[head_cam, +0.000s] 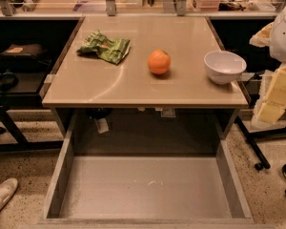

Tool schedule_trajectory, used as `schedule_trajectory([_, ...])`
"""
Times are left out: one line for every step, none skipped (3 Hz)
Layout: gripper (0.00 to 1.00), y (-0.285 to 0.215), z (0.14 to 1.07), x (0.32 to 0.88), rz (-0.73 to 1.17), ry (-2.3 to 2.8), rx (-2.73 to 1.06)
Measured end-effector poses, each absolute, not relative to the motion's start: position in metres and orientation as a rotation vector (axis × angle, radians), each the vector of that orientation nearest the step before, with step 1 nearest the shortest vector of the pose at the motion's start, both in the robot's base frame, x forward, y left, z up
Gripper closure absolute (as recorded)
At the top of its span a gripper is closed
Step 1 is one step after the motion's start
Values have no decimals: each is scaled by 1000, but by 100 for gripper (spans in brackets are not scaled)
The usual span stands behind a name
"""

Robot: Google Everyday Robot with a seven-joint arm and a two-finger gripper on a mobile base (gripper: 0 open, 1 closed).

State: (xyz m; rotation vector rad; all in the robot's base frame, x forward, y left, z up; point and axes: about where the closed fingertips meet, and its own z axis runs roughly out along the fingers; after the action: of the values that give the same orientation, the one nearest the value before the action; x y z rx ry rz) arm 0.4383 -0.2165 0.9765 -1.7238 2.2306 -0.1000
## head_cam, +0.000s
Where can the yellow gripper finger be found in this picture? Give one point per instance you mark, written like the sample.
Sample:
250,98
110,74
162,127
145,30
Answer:
271,105
262,38

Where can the orange fruit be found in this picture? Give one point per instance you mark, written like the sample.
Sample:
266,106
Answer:
159,62

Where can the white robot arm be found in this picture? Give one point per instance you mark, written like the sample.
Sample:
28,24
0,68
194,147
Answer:
277,45

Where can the open grey drawer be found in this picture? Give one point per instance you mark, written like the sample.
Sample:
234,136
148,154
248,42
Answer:
146,172

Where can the white ceramic bowl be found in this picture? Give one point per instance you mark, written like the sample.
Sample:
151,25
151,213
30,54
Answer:
223,67

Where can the green crumpled chip bag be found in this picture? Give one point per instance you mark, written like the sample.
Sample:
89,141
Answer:
109,50

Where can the beige top cabinet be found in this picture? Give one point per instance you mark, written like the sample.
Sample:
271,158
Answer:
82,82

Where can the white shoe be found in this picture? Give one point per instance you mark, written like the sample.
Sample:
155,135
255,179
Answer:
7,190

